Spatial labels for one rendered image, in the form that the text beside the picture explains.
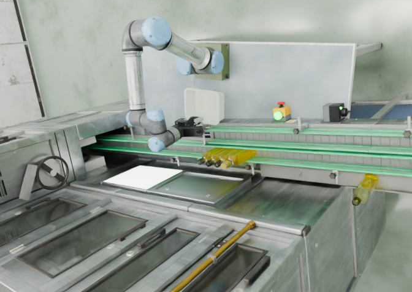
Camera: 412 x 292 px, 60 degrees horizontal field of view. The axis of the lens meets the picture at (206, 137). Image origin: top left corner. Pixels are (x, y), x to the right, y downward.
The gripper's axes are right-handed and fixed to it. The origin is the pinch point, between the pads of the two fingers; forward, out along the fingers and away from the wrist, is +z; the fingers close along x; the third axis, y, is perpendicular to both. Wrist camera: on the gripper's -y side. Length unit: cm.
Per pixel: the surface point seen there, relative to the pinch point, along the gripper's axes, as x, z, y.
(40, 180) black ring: 32, -49, 94
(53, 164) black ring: 26, -38, 94
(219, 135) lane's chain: 17.8, 20.8, 6.0
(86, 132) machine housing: 17, -9, 96
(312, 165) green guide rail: 22, 13, -54
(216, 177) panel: 36.2, 4.0, -0.9
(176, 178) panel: 37.7, -4.2, 22.5
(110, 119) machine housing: 15, 13, 97
